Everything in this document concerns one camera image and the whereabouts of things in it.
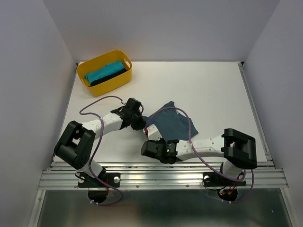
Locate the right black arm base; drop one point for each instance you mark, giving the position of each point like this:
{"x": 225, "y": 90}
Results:
{"x": 222, "y": 178}

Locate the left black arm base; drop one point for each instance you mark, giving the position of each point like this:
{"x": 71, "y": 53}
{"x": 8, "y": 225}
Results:
{"x": 86, "y": 181}

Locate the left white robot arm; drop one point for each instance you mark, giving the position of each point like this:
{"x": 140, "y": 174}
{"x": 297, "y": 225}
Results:
{"x": 76, "y": 142}

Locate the rolled teal t shirt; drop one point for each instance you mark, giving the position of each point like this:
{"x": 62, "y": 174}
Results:
{"x": 106, "y": 70}

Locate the aluminium front rail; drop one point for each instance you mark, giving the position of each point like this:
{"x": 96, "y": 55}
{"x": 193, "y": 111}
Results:
{"x": 149, "y": 176}

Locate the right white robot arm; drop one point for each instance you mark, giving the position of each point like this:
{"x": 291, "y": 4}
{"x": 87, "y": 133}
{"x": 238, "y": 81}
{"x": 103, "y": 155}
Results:
{"x": 237, "y": 148}

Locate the dark blue-grey t shirt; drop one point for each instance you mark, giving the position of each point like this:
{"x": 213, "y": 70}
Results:
{"x": 171, "y": 124}

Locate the rolled black t shirt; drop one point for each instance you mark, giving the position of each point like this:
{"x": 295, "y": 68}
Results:
{"x": 106, "y": 78}

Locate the aluminium right side rail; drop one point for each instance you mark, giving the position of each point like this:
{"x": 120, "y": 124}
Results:
{"x": 251, "y": 99}

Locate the yellow plastic basket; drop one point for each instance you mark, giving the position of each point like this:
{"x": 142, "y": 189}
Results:
{"x": 101, "y": 61}

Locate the aluminium rail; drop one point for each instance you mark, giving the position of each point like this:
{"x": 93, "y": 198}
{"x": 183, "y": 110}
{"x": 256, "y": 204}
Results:
{"x": 149, "y": 176}
{"x": 251, "y": 99}

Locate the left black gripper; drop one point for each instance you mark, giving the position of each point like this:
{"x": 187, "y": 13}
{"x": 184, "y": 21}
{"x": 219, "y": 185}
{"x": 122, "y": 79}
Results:
{"x": 140, "y": 125}

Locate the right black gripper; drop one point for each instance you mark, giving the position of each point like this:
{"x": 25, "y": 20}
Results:
{"x": 157, "y": 141}

